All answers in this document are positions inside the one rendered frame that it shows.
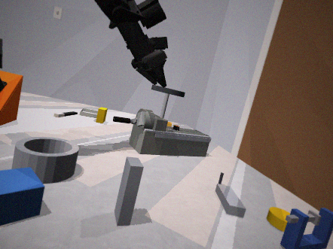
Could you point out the yellow cube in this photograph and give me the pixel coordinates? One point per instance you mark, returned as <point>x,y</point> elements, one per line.
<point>101,115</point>

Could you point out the yellow round disc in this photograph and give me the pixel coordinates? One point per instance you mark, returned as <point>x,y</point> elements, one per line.
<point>277,218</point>

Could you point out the grey hollow cylinder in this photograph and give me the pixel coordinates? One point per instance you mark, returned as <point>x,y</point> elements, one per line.
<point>52,159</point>

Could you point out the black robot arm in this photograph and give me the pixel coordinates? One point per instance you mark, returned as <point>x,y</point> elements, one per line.
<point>125,15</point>

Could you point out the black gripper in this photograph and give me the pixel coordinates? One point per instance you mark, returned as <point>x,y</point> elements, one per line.
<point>149,64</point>

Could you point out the blue rectangular block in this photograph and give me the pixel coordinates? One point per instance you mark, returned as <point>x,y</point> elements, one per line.
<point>21,194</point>

